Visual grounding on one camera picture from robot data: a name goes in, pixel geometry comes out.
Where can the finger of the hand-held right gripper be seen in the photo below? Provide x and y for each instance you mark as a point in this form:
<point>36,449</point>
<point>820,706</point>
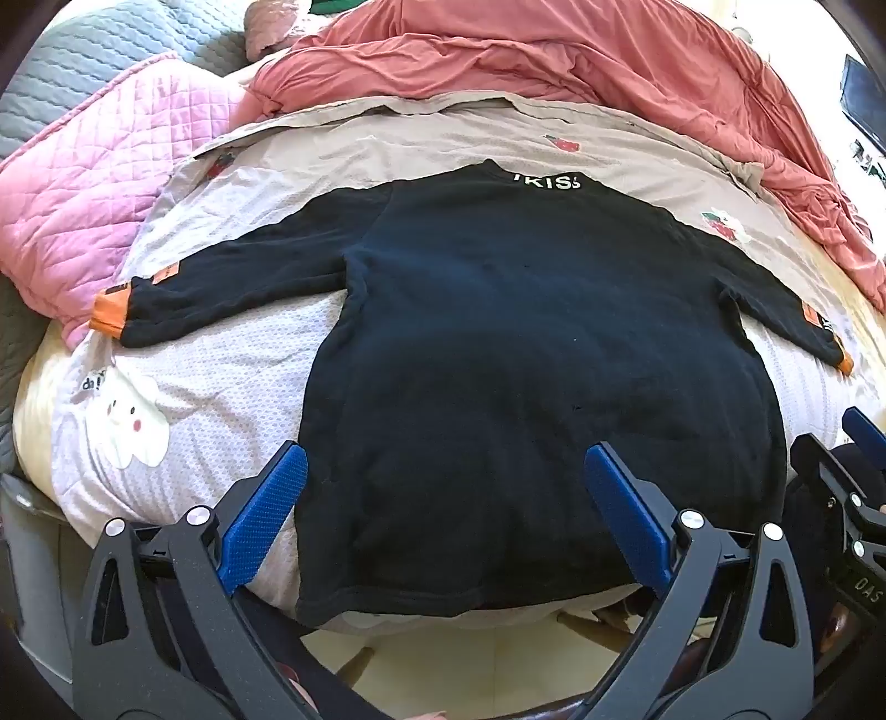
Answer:
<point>865,426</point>
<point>820,471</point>

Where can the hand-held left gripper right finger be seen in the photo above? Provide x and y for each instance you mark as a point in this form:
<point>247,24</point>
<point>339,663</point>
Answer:
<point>623,516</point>

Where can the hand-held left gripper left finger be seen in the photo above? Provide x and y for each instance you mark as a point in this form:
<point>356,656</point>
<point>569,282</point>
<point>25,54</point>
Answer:
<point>266,516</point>

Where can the black sweater with orange cuffs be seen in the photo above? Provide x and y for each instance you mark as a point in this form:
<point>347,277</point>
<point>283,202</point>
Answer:
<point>519,346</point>

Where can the person's left hand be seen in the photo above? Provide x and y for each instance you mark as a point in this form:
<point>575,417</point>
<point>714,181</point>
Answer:
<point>296,685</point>

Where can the lilac strawberry print blanket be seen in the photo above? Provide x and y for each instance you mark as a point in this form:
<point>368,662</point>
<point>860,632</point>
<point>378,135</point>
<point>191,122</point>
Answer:
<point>207,388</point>

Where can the pale yellow bed sheet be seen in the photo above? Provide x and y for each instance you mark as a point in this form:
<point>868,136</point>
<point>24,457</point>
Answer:
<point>41,429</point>

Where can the dark monitor screen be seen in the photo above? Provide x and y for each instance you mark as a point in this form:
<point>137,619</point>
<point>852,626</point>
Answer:
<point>862,90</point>

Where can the pink quilted blanket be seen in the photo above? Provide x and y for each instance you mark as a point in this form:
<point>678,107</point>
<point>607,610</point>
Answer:
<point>83,208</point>

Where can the coral red duvet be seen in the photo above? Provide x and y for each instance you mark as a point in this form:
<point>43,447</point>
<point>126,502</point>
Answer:
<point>554,62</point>

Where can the dusty pink pillow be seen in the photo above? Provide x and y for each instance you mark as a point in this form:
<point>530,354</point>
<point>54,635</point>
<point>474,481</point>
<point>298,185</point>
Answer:
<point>270,24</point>

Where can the grey quilted cover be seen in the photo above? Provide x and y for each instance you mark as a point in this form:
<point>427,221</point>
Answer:
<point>90,48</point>

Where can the green and black cloth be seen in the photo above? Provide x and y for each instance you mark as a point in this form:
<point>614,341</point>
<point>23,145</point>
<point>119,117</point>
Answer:
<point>339,7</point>

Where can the grey bed frame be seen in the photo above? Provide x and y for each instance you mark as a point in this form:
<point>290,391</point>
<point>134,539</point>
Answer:
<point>34,554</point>

